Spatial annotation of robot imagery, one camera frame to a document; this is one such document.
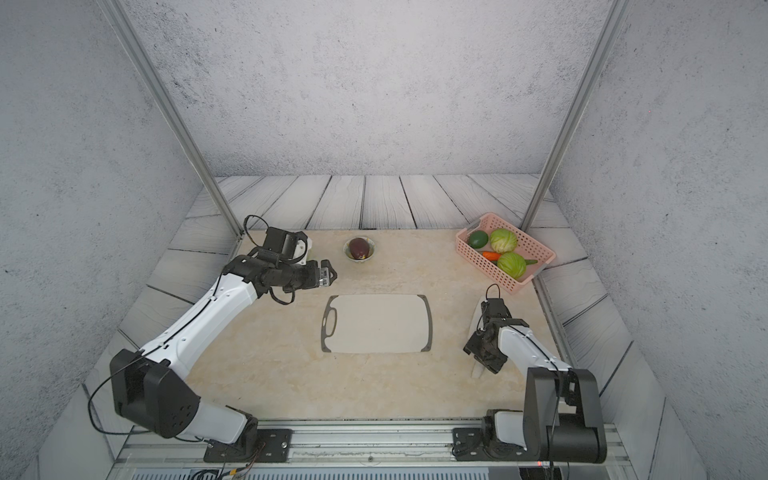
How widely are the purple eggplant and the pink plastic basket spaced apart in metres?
0.34

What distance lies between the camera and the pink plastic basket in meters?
1.01

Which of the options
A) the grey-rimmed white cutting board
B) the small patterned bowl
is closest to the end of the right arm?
the grey-rimmed white cutting board

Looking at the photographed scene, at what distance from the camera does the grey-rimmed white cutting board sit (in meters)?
0.92

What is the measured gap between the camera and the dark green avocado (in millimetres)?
1142

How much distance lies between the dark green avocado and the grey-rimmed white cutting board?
289 mm

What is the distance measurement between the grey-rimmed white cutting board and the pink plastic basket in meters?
0.24

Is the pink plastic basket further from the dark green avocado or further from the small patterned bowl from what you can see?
the small patterned bowl

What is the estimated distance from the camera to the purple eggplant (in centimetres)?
109

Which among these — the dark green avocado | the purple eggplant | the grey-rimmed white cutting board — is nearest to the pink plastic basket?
the dark green avocado

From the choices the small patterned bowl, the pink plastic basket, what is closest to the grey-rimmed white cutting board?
the small patterned bowl
